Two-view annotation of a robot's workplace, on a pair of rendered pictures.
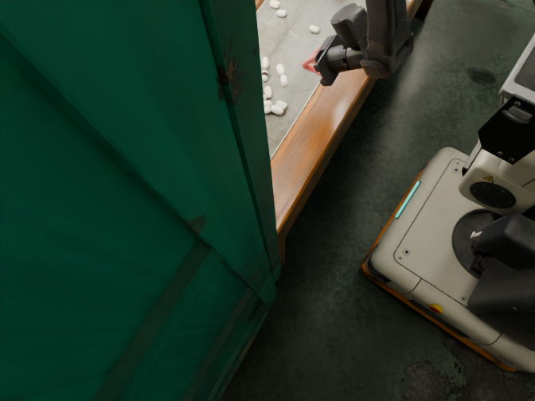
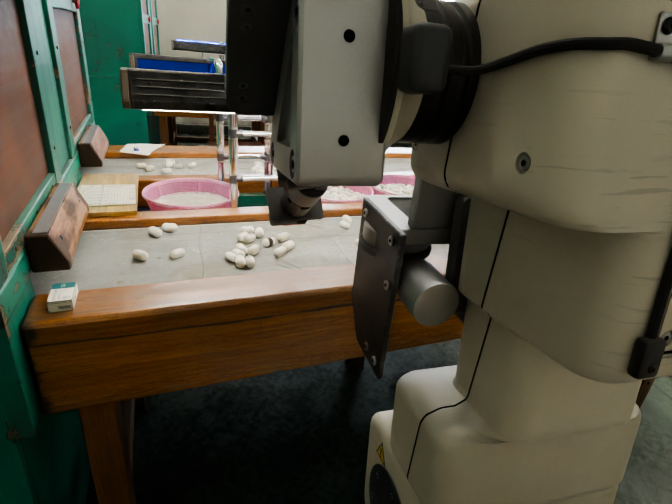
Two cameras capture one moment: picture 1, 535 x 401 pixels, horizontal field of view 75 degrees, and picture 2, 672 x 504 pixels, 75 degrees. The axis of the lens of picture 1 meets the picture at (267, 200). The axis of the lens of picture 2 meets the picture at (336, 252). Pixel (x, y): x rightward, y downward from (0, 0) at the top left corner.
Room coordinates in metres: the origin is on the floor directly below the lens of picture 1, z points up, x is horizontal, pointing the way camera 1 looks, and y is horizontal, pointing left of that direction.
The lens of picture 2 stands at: (-0.09, -0.63, 1.19)
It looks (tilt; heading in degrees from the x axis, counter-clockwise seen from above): 25 degrees down; 28
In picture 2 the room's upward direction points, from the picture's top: 6 degrees clockwise
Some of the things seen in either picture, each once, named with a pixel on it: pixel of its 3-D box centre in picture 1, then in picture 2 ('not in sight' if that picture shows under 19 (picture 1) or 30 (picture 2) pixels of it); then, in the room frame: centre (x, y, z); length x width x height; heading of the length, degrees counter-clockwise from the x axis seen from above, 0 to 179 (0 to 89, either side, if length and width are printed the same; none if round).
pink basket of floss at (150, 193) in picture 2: not in sight; (192, 206); (0.77, 0.31, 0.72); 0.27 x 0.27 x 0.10
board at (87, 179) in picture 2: not in sight; (107, 192); (0.60, 0.45, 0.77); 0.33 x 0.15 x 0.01; 52
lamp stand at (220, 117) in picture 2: not in sight; (240, 133); (1.03, 0.36, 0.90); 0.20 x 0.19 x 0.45; 142
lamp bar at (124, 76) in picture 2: not in sight; (276, 95); (0.73, -0.01, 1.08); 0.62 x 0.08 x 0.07; 142
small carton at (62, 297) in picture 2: not in sight; (63, 296); (0.23, 0.04, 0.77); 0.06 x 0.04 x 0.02; 52
